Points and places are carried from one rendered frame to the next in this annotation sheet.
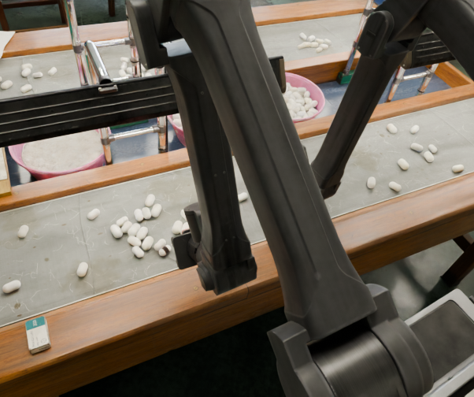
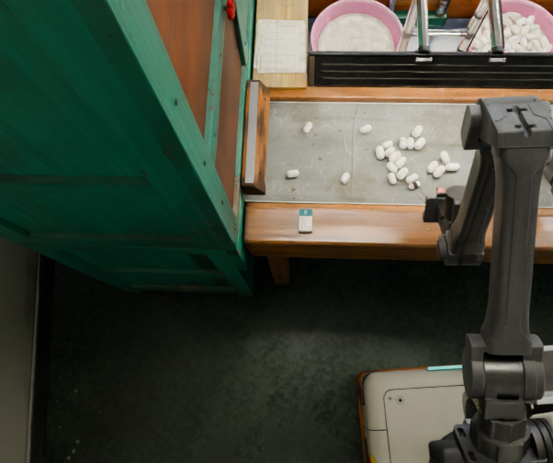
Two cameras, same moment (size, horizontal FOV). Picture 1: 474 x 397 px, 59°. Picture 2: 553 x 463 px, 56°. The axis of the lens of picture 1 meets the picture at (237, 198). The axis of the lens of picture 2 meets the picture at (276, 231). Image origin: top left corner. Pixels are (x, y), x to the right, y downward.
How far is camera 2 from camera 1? 0.51 m
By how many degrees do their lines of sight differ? 31
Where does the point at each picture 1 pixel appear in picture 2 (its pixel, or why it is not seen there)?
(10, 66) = not seen: outside the picture
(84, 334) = (335, 232)
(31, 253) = (310, 149)
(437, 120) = not seen: outside the picture
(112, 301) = (361, 215)
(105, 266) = (362, 181)
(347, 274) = (523, 333)
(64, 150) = (355, 47)
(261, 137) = (510, 250)
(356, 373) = (501, 377)
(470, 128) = not seen: outside the picture
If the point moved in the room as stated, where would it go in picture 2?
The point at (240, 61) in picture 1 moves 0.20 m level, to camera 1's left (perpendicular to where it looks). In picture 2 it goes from (518, 206) to (388, 130)
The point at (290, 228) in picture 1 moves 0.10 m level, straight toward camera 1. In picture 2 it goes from (502, 299) to (455, 350)
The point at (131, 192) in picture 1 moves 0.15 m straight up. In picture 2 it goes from (403, 116) to (415, 88)
